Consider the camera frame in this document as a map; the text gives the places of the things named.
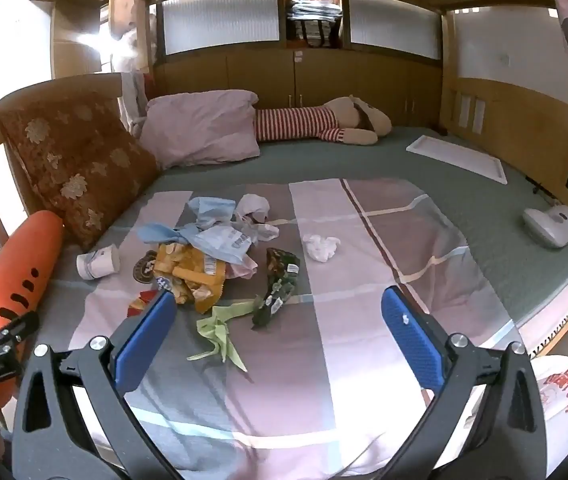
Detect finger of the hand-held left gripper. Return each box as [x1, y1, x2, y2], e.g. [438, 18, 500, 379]
[0, 311, 40, 361]

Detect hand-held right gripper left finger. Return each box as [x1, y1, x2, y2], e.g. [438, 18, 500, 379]
[11, 290, 179, 480]

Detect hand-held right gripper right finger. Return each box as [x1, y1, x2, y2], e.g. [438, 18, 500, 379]
[381, 286, 550, 480]

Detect light green wrapper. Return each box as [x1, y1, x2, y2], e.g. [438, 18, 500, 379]
[186, 296, 265, 373]

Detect yellow snack bag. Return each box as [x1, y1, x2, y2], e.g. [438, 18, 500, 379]
[128, 242, 227, 317]

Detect white paper cup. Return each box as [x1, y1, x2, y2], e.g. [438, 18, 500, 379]
[76, 244, 120, 281]

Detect white tissue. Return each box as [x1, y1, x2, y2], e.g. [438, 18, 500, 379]
[302, 232, 341, 263]

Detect white blue printed packet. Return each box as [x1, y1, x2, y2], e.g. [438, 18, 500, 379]
[199, 225, 257, 266]

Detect light blue plastic wrapper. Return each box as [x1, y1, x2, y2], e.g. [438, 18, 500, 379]
[137, 196, 239, 251]

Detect dark green snack wrapper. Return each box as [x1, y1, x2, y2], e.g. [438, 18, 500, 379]
[251, 248, 301, 331]

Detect pink printed plastic bag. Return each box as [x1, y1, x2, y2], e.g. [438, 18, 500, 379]
[531, 355, 568, 436]

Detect orange carrot plush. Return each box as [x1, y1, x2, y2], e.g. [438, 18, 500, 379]
[0, 210, 67, 411]

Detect plaid pink grey blanket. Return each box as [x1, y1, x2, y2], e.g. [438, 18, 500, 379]
[11, 177, 520, 480]

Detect green bed sheet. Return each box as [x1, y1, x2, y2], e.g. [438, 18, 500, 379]
[64, 125, 568, 326]

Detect brown floral pillow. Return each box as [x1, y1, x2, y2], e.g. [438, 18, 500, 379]
[0, 91, 159, 252]

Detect white handheld appliance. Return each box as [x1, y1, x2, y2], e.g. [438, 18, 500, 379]
[522, 203, 568, 249]

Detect white flat tray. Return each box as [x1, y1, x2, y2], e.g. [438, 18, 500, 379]
[406, 135, 507, 187]

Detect pink pillow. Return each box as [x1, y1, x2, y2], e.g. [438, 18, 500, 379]
[138, 90, 261, 170]

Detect wooden slatted headboard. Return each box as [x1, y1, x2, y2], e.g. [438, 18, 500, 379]
[0, 72, 124, 291]

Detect white cloth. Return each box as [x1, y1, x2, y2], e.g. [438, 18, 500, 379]
[118, 72, 149, 133]

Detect striped plush toy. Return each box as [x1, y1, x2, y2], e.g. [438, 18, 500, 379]
[254, 95, 393, 147]

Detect wooden side panel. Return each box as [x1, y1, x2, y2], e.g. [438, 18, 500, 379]
[439, 7, 568, 221]

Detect white plush toy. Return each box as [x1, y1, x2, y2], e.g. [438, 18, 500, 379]
[111, 2, 147, 73]

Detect frosted glass panel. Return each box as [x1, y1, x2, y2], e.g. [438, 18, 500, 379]
[161, 0, 282, 56]
[348, 0, 444, 61]

